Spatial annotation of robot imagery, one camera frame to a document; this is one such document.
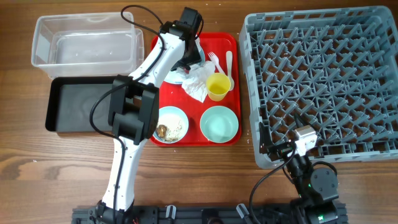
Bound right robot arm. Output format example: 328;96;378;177
249;113;339;223

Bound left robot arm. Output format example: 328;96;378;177
88;7;204;223

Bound mint green bowl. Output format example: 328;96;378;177
200;106;239;144

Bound white plastic spoon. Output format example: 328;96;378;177
226;51;234;91

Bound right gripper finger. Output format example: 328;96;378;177
294;113;320;145
259;122;274;154

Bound clear plastic waste bin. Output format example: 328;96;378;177
31;12;144;79

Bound white plastic fork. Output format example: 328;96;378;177
208;52;225;74

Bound grey dishwasher rack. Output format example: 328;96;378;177
239;6;397;169

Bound white napkin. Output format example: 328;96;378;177
177;61;215;103

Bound rice and food scraps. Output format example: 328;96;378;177
156;114;184;142

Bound red serving tray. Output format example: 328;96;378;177
151;32;241;147

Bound black food waste tray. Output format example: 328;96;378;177
45;75;122;133

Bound light blue plate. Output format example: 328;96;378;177
164;42;205;85

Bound yellow plastic cup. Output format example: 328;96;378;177
206;73;231;101

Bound light blue bowl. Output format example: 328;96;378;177
152;106;189;144

